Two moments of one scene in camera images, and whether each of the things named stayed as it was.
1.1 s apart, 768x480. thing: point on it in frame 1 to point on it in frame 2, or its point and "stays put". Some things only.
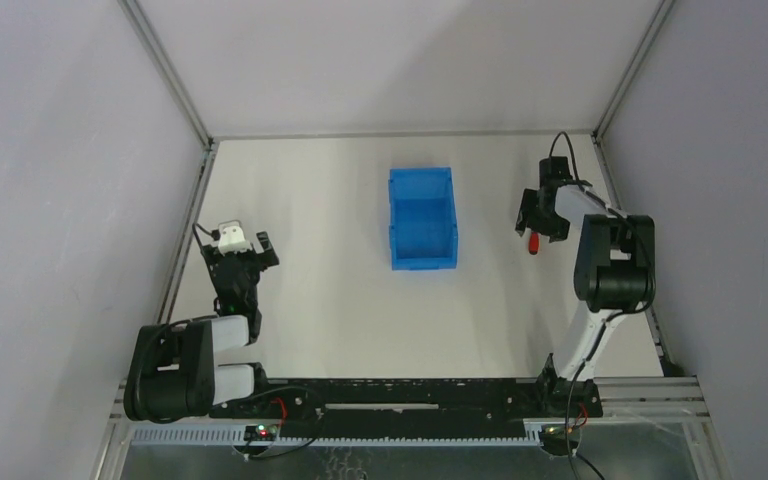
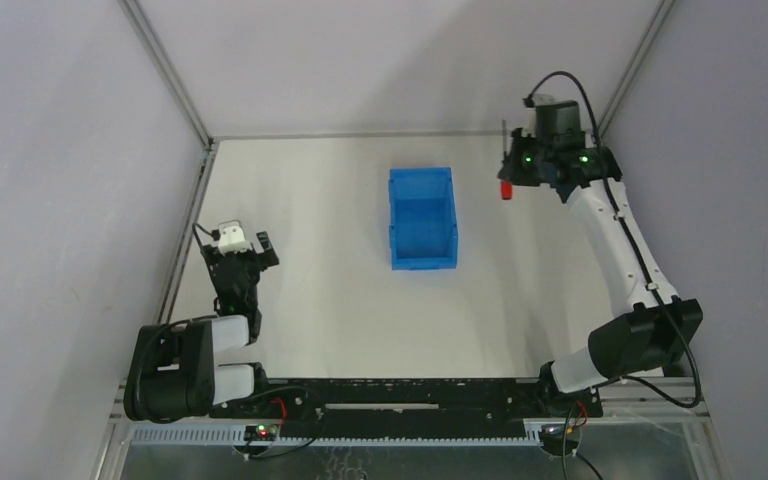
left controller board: [261, 432] stays put
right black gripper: [542, 216] to [512, 168]
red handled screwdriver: [534, 243] to [506, 185]
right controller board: [559, 439] stays put
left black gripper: [239, 262] stays put
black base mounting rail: [417, 408] stays put
